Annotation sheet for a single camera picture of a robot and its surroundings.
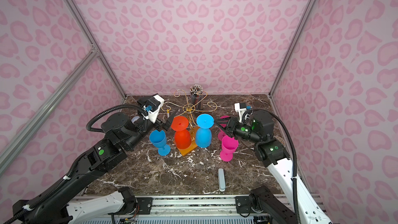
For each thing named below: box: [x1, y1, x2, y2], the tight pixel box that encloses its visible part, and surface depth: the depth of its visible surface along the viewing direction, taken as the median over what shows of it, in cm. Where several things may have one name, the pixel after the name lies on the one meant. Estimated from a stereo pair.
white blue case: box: [217, 168, 226, 192], surface depth 79 cm
